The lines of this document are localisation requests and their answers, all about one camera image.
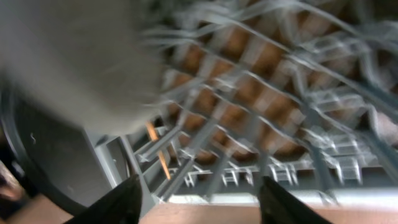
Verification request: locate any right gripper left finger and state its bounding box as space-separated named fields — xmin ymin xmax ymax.
xmin=65 ymin=175 xmax=142 ymax=224

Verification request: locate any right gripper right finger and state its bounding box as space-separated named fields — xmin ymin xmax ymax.
xmin=257 ymin=176 xmax=331 ymax=224

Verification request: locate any wooden chopstick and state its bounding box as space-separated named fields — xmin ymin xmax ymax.
xmin=145 ymin=121 xmax=172 ymax=180

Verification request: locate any grey plate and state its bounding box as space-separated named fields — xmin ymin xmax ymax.
xmin=1 ymin=0 xmax=163 ymax=134

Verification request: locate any grey dishwasher rack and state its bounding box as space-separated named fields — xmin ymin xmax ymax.
xmin=85 ymin=1 xmax=397 ymax=212

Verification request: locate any round black serving tray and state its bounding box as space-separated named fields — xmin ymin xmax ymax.
xmin=1 ymin=90 xmax=112 ymax=215

